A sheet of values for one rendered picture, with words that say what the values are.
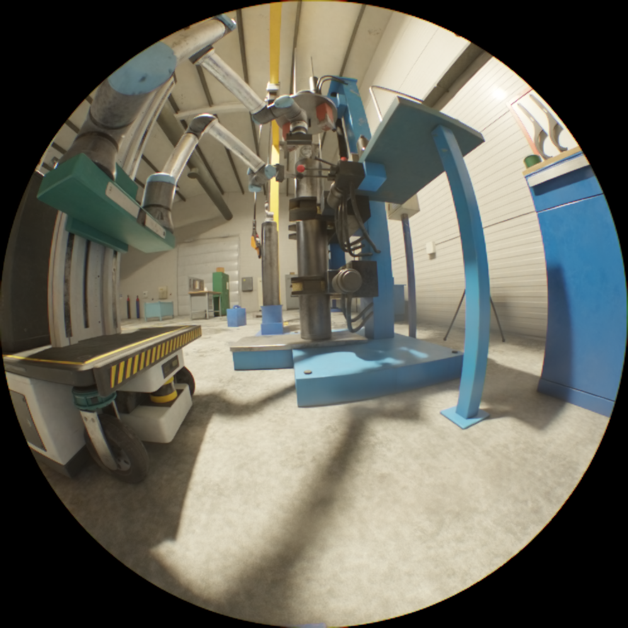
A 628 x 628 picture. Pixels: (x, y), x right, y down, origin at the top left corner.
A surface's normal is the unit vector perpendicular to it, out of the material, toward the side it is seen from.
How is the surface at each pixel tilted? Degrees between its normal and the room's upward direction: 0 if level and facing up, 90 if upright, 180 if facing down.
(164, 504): 0
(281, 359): 90
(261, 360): 90
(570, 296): 90
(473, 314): 90
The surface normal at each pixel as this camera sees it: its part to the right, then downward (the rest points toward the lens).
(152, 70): 0.90, 0.07
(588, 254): -0.99, 0.05
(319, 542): -0.04, -1.00
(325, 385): 0.12, 0.05
